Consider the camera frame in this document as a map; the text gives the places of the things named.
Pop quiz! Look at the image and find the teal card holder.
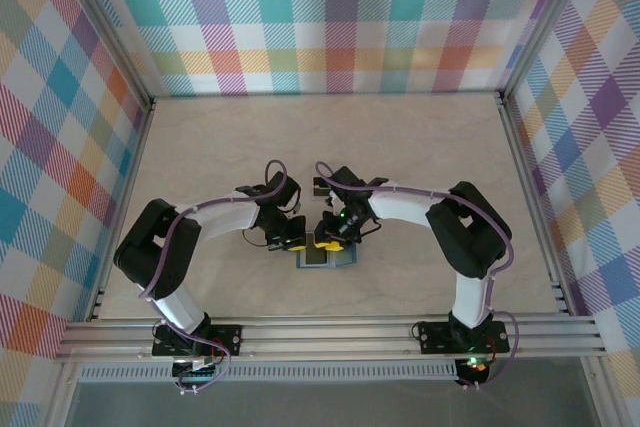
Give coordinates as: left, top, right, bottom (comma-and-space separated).
297, 231, 359, 271

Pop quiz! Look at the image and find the left controller board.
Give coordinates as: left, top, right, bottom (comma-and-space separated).
172, 356, 224, 382

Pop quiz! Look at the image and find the controller board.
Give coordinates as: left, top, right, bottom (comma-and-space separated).
172, 356, 224, 382
457, 354, 491, 386

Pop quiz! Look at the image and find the right controller board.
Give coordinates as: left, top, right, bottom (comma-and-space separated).
457, 354, 491, 386

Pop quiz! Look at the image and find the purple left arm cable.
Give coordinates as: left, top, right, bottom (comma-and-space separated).
139, 159, 291, 396

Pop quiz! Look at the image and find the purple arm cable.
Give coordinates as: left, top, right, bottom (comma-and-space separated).
314, 161, 519, 391
139, 159, 291, 396

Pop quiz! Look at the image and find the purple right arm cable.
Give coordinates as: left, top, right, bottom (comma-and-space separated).
314, 161, 519, 391

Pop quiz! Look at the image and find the aluminium mounting rail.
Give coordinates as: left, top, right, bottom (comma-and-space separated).
54, 316, 609, 363

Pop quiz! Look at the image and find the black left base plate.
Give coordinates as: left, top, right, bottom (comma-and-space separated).
151, 324, 244, 357

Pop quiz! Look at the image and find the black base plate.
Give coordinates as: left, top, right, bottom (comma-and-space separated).
151, 324, 244, 357
418, 320, 510, 354

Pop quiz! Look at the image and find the grey slotted cable duct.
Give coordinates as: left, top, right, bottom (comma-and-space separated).
79, 364, 459, 382

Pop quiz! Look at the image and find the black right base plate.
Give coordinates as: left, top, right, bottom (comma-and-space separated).
418, 320, 510, 354

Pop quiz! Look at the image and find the aluminium side rail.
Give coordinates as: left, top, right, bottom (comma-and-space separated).
87, 96, 156, 323
497, 91, 574, 316

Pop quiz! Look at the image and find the aluminium frame post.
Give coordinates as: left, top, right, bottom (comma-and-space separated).
49, 0, 156, 104
499, 0, 597, 98

